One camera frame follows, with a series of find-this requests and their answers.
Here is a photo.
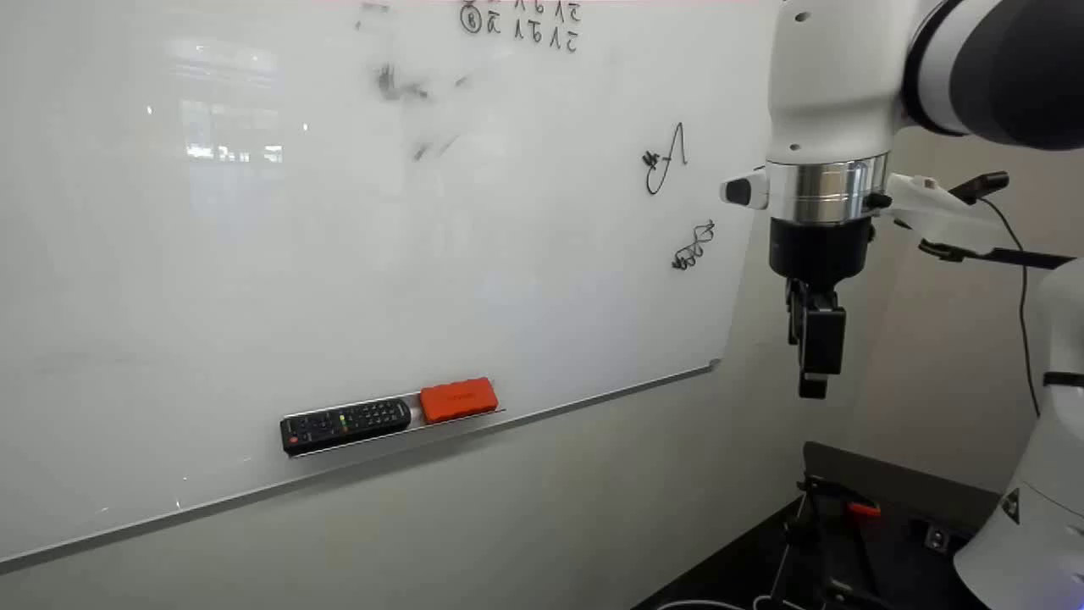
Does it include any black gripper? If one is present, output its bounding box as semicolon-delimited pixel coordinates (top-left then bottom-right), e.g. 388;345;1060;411
770;214;881;402

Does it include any orange board duster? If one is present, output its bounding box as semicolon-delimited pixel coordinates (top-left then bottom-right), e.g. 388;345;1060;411
413;378;503;426

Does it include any black stand with red knob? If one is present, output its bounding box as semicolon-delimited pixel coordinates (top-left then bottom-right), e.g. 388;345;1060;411
770;470;889;610

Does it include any black table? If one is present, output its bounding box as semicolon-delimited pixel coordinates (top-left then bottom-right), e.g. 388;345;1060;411
631;437;1004;610

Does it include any white glass whiteboard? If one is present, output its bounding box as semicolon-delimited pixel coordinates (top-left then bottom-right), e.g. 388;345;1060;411
0;0;778;571

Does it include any thin black camera cable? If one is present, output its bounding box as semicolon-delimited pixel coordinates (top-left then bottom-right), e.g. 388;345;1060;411
984;196;1042;422

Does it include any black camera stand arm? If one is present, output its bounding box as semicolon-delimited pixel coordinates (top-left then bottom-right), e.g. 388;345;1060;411
916;236;1075;270

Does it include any black camera on stand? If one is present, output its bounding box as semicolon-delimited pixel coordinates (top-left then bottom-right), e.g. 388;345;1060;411
949;169;1012;208

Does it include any white cable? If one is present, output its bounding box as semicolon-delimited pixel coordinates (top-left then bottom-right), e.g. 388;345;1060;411
655;590;794;610

